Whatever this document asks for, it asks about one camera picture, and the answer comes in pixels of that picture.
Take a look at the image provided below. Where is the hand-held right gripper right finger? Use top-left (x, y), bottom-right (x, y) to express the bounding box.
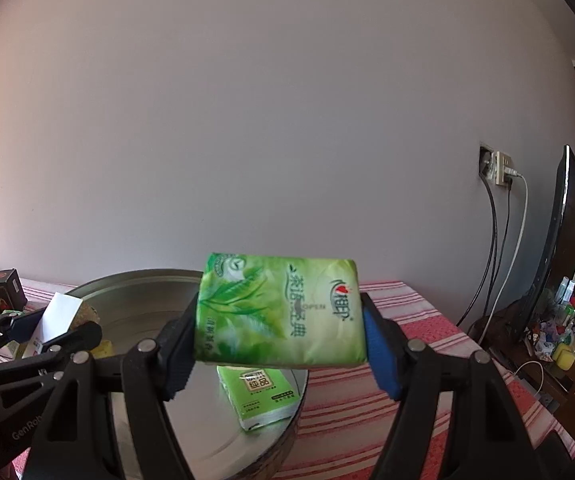
top-left (360, 292), bottom-right (535, 480)

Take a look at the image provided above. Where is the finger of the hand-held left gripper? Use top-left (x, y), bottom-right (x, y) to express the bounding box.
top-left (0, 309), bottom-right (44, 358)
top-left (0, 321), bottom-right (104, 386)

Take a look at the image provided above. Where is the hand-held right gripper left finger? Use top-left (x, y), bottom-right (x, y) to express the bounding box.
top-left (30, 292), bottom-right (201, 480)

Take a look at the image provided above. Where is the white packet with red stamp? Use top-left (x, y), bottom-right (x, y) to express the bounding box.
top-left (32, 292), bottom-right (81, 357)

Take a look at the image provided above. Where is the black box with red label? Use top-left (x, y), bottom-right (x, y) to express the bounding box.
top-left (0, 268), bottom-right (28, 312)

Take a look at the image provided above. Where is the round metal tin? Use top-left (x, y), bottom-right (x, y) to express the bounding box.
top-left (62, 268), bottom-right (311, 480)

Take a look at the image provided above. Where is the red white striped tablecloth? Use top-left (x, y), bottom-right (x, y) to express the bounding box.
top-left (0, 266), bottom-right (575, 480)

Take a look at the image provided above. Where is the dark wooden television stand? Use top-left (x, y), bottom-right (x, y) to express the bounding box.
top-left (467, 300), bottom-right (575, 413)

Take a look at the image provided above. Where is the yellow green container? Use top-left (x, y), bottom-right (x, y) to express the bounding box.
top-left (552, 342), bottom-right (575, 369)

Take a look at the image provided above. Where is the black flat screen television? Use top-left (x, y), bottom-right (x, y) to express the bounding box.
top-left (510, 144), bottom-right (575, 347)

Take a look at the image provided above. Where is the white plug adapter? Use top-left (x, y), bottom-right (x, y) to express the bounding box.
top-left (490, 151), bottom-right (517, 190)

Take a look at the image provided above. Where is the white charging cable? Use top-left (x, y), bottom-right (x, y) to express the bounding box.
top-left (514, 357), bottom-right (571, 397)

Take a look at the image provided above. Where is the black power cable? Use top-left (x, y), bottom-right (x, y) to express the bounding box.
top-left (456, 178), bottom-right (514, 333)

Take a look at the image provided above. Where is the white power cable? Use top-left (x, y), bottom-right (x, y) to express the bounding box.
top-left (482, 171), bottom-right (529, 346)

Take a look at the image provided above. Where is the wall socket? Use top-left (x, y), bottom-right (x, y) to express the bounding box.
top-left (478, 144), bottom-right (498, 179)

